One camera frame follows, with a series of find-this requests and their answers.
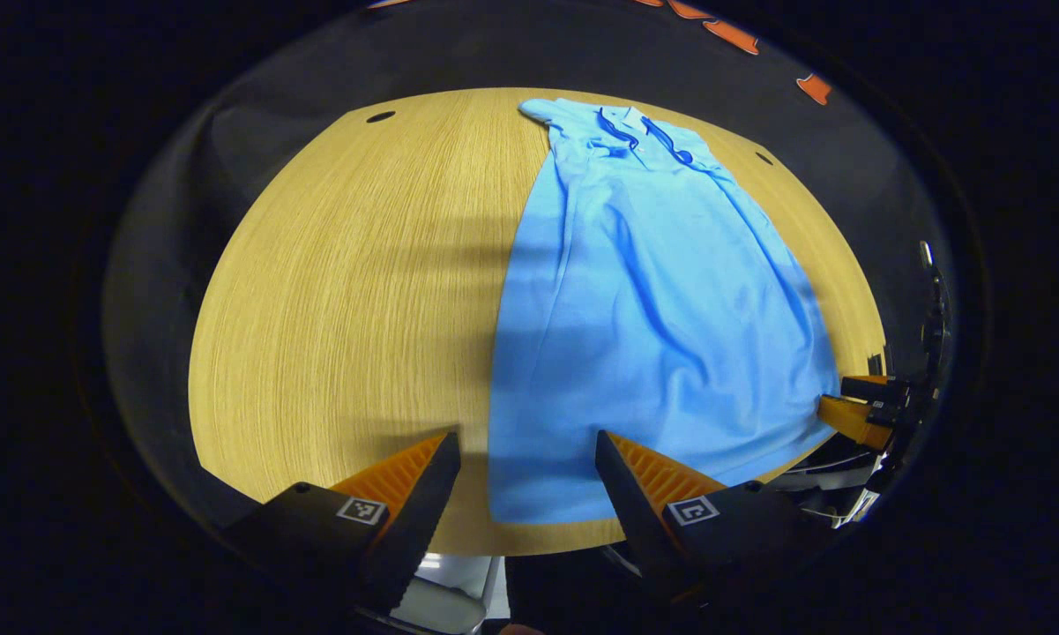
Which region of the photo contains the light blue T-shirt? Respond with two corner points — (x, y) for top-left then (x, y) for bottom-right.
(488, 97), (843, 527)

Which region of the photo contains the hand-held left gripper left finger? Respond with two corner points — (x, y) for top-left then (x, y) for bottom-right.
(220, 430), (462, 618)

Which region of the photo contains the white grey object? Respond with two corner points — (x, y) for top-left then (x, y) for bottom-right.
(395, 553), (508, 635)

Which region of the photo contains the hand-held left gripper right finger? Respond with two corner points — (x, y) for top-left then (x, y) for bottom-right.
(594, 430), (834, 609)

